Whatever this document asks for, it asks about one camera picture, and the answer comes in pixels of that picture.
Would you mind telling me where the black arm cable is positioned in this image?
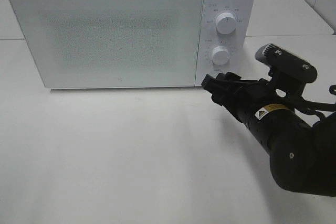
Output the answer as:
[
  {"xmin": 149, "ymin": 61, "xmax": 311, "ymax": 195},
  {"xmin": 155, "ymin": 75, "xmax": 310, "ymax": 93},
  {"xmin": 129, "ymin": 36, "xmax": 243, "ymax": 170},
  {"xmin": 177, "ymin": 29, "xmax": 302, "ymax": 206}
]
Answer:
[{"xmin": 278, "ymin": 84, "xmax": 336, "ymax": 122}]

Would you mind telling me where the white microwave oven body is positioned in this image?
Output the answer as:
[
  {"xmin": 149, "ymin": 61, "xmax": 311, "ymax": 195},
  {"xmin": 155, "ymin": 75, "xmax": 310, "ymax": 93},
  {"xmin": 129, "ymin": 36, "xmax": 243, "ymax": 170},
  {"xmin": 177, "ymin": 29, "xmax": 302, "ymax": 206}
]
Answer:
[{"xmin": 9, "ymin": 0, "xmax": 254, "ymax": 89}]

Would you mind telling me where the white lower timer knob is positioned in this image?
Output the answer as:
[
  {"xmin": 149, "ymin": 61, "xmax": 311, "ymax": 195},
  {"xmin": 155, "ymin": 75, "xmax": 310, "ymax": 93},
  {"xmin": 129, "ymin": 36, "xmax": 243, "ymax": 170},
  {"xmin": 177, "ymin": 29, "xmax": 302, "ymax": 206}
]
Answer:
[{"xmin": 211, "ymin": 46, "xmax": 230, "ymax": 66}]

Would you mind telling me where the white upper power knob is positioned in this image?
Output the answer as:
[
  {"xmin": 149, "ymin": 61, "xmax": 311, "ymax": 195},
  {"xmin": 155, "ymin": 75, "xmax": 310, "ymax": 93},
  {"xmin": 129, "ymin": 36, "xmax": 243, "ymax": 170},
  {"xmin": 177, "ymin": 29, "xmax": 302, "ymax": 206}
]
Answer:
[{"xmin": 215, "ymin": 12, "xmax": 237, "ymax": 35}]

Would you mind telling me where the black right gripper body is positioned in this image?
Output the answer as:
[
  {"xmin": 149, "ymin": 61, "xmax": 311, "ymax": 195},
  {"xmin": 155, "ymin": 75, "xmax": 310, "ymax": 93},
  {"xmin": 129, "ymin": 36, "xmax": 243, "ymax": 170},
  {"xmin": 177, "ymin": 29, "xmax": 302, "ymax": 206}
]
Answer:
[{"xmin": 212, "ymin": 79, "xmax": 291, "ymax": 130}]

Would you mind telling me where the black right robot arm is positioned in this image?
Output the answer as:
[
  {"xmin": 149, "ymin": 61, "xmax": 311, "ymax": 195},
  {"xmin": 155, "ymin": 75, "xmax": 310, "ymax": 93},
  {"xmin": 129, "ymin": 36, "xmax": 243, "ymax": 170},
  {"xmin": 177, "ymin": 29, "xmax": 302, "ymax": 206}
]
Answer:
[{"xmin": 201, "ymin": 72, "xmax": 335, "ymax": 197}]

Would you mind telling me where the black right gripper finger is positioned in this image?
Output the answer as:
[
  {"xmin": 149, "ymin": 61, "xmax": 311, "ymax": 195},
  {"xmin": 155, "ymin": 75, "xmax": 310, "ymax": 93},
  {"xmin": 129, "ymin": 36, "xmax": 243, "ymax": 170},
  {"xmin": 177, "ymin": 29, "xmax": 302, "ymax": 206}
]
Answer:
[
  {"xmin": 201, "ymin": 74, "xmax": 223, "ymax": 95},
  {"xmin": 215, "ymin": 72, "xmax": 241, "ymax": 82}
]

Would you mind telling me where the white microwave door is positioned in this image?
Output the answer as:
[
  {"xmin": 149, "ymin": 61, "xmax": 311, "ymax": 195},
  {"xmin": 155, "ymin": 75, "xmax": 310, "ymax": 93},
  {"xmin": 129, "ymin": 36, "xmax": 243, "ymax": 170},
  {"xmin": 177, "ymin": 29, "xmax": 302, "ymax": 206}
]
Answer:
[{"xmin": 10, "ymin": 0, "xmax": 202, "ymax": 89}]

